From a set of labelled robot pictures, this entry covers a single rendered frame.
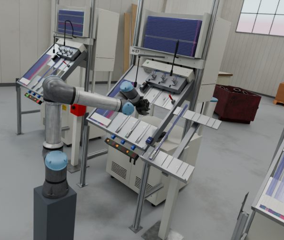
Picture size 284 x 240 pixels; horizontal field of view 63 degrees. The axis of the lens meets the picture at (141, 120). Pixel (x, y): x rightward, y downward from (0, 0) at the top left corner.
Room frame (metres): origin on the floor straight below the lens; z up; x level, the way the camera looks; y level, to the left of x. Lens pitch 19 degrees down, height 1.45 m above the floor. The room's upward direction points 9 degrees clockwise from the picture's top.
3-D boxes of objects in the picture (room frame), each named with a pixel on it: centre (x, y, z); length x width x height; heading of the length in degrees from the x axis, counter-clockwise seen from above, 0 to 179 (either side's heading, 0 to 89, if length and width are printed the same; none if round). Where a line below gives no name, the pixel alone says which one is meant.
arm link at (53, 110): (1.26, 0.50, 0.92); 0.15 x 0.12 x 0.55; 30
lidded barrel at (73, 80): (5.97, 1.87, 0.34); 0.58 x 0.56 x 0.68; 49
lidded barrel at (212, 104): (4.73, -1.23, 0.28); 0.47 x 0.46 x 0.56; 51
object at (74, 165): (2.32, 0.68, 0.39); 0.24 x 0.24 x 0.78; 52
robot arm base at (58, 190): (1.14, 0.43, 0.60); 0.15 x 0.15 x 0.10
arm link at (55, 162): (1.15, 0.44, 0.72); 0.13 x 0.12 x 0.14; 30
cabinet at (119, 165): (2.24, -0.18, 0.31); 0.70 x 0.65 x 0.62; 52
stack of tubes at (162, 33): (2.11, -0.15, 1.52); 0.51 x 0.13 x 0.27; 52
